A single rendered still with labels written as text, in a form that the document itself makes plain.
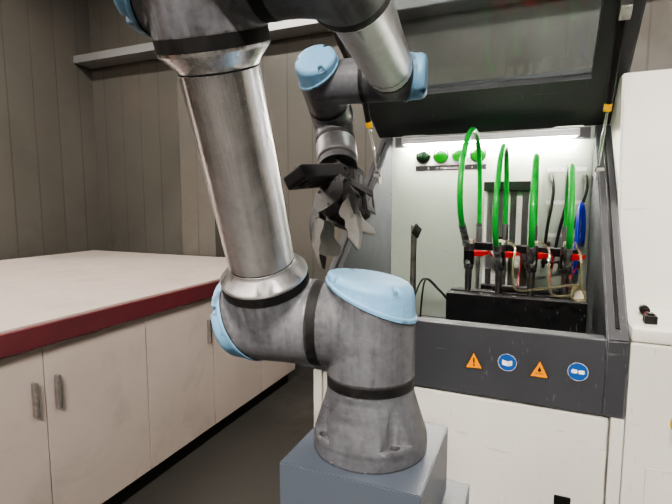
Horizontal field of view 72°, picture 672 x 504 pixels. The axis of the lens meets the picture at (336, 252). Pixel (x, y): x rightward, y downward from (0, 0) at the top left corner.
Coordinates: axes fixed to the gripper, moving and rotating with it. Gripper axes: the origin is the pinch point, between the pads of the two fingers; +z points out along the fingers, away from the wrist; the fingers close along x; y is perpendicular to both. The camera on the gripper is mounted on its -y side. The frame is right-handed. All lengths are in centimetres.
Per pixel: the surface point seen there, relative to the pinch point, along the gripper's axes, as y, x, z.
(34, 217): 1, 326, -186
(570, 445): 63, -3, 26
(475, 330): 46.2, 3.2, 1.9
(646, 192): 73, -35, -27
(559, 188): 85, -15, -47
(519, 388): 55, 0, 14
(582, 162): 85, -23, -51
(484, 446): 57, 13, 24
